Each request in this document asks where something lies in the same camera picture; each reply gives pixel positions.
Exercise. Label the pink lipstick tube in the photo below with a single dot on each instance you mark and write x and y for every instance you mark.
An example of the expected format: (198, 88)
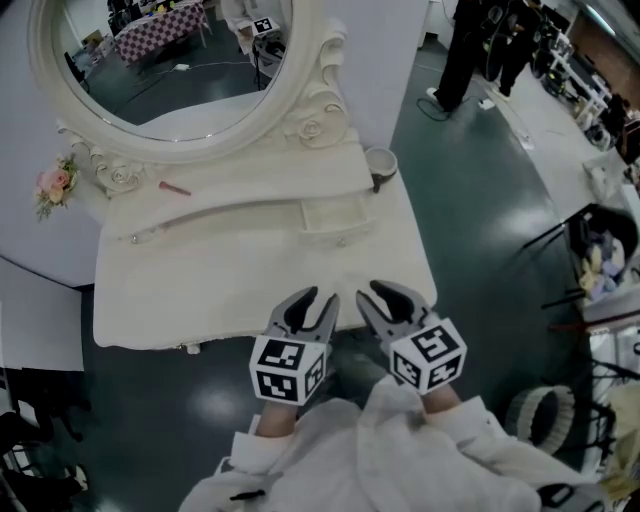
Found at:
(174, 188)

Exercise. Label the person's left forearm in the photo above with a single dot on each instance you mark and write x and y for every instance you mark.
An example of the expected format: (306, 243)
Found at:
(275, 425)

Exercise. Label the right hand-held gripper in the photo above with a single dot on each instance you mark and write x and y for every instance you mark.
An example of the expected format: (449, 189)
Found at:
(430, 355)

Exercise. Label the black bin of plush toys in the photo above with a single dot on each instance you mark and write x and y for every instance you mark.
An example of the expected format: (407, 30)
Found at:
(615, 225)

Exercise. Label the small white drawer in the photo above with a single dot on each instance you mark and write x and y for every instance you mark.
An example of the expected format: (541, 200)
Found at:
(332, 217)

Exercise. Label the white power strip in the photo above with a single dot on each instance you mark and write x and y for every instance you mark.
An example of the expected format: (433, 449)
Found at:
(486, 104)

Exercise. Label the person's white shirt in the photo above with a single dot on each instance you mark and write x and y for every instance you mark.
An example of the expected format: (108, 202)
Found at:
(360, 460)

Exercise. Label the white ornate dressing table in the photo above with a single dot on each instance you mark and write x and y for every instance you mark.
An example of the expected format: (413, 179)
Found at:
(225, 290)

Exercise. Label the round white bowl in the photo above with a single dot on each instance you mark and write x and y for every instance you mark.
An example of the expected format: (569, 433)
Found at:
(381, 161)

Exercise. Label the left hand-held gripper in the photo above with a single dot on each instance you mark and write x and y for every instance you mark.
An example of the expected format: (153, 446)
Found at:
(280, 365)

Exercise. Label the pink flower bouquet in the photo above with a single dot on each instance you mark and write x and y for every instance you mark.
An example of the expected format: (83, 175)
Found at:
(55, 182)

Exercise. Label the black office chair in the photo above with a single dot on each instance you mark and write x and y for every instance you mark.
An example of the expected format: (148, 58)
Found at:
(30, 430)

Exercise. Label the person's right forearm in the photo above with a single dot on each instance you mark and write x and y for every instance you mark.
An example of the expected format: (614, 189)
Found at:
(442, 400)

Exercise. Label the oval white-framed mirror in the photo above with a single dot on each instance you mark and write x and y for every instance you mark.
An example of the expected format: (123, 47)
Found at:
(175, 100)

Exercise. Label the woven round basket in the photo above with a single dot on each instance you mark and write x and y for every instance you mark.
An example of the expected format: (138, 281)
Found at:
(522, 405)

